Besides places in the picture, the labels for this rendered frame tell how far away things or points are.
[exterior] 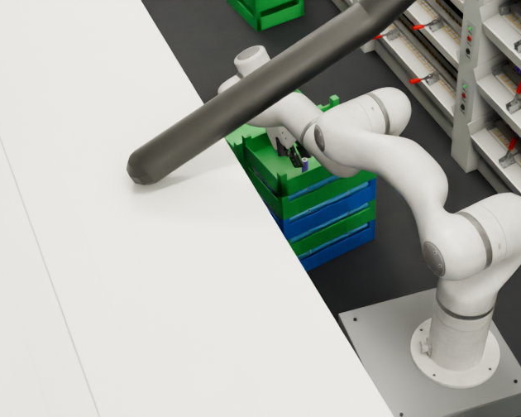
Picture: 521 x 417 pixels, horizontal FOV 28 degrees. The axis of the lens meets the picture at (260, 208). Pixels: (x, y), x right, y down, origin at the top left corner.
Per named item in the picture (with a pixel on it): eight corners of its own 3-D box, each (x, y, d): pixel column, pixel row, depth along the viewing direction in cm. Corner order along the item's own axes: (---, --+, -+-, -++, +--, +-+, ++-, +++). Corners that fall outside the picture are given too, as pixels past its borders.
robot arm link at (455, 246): (523, 225, 191) (454, 260, 186) (513, 268, 200) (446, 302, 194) (368, 79, 221) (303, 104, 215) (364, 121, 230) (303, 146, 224)
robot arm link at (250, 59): (260, 111, 256) (290, 92, 258) (236, 66, 250) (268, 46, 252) (247, 103, 264) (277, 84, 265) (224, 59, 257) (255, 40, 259)
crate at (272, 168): (282, 198, 269) (280, 176, 263) (243, 156, 282) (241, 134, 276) (377, 155, 279) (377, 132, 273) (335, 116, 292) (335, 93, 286)
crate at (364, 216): (286, 261, 286) (284, 242, 280) (249, 219, 298) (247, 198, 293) (375, 218, 295) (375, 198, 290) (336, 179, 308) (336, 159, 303)
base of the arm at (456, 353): (421, 393, 216) (430, 339, 203) (401, 321, 229) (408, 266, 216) (509, 383, 218) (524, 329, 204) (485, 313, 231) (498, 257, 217)
